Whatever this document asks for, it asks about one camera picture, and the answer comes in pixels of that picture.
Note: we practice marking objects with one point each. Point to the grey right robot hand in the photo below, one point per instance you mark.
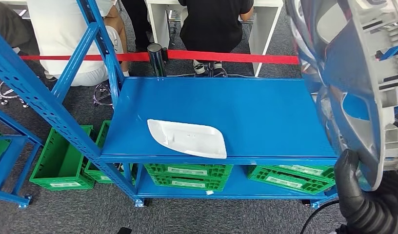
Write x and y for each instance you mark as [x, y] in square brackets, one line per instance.
[349, 181]

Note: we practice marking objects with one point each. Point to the silver plastic wheel hubcap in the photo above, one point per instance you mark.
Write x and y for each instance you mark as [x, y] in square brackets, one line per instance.
[363, 32]

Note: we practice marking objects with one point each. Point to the white plastic car part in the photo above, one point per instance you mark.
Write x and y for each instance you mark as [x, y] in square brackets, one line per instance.
[189, 140]

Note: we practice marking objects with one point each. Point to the small white paper scrap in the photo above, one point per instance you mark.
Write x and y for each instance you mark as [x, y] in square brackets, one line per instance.
[210, 192]

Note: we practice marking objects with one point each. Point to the red barrier belt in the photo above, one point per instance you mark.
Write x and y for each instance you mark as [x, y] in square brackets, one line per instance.
[56, 57]
[237, 57]

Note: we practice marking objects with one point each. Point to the white desk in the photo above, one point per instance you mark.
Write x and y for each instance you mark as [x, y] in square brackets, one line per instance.
[267, 32]

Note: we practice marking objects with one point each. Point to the person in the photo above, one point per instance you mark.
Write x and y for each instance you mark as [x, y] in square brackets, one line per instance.
[8, 29]
[215, 25]
[63, 32]
[137, 19]

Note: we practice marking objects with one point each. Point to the green crate with parts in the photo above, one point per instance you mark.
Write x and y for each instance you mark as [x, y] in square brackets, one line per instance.
[96, 174]

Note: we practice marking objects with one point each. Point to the chrome stool base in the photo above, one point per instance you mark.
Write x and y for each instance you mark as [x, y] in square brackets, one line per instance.
[101, 96]
[8, 94]

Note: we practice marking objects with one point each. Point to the empty green plastic crate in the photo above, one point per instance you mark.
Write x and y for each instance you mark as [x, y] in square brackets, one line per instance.
[58, 155]

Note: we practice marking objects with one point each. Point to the chrome barrier post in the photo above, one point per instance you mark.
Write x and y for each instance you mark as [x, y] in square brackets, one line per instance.
[155, 60]

